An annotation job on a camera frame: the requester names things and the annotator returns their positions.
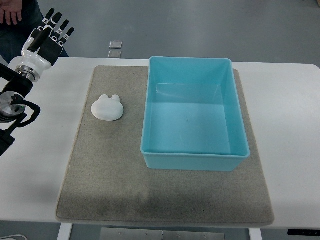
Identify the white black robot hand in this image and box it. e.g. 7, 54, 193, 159
15, 8, 75, 71

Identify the white frog-shaped toy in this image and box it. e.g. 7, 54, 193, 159
91, 94, 124, 122

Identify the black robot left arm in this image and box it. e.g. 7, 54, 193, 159
0, 8, 74, 154

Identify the light blue plastic box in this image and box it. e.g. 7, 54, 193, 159
140, 56, 250, 172

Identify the bare human hand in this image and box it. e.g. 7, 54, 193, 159
0, 0, 23, 26

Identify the person in dark clothes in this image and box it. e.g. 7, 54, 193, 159
0, 0, 70, 65

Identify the upper metal floor plate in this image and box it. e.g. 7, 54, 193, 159
109, 40, 123, 49

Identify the metal floor plate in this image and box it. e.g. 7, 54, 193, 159
108, 50, 122, 59
109, 40, 123, 49

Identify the lower metal floor plate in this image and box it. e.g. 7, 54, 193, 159
108, 50, 122, 59

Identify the grey felt mat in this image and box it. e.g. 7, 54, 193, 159
56, 66, 275, 228

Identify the white table leg left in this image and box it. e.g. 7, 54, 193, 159
57, 223, 73, 240

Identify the white table leg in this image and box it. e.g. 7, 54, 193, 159
248, 228, 263, 240
57, 223, 73, 240

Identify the grey metal table crossbar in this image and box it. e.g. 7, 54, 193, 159
99, 227, 225, 240

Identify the white table leg right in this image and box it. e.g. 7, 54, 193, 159
248, 228, 263, 240

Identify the black table control panel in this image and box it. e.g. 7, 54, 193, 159
287, 229, 320, 237

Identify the white cable on floor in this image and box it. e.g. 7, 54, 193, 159
0, 233, 27, 240

